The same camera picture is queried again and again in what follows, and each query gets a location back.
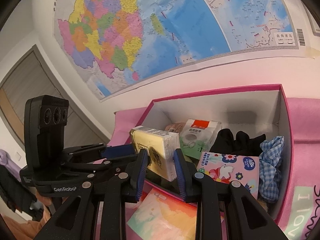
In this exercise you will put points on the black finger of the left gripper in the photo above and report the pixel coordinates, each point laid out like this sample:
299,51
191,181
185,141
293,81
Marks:
108,168

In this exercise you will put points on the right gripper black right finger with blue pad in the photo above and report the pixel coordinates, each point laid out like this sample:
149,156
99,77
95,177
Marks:
223,209

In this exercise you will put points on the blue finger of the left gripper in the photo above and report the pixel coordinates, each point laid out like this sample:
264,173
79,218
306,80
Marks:
118,151

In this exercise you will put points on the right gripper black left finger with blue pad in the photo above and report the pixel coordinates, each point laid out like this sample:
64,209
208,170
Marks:
76,218

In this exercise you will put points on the pink cartoon tissue pack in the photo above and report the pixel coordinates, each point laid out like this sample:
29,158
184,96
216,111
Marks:
225,168

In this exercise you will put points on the yellow tissue pack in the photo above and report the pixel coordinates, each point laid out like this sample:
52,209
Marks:
160,146

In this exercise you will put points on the white red wipes packet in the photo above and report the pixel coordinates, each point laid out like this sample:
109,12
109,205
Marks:
198,136

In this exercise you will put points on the brown soft item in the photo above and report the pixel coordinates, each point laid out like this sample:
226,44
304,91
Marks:
175,127

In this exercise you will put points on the purple cloth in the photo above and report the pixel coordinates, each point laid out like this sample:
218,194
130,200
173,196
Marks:
10,165

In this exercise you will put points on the pastel tissue pack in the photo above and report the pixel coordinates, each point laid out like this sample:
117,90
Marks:
161,216

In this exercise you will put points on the black glove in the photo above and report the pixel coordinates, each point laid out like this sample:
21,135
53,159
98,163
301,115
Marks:
242,144

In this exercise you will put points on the blue checked scrunchie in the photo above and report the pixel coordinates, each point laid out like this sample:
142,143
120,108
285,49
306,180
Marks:
270,161

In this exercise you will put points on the pink floral tablecloth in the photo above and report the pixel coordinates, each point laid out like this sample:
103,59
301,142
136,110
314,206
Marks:
301,211

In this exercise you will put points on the grey brown door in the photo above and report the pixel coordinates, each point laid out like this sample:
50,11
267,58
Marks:
30,77

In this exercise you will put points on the colourful wall map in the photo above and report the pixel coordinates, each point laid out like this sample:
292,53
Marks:
119,45

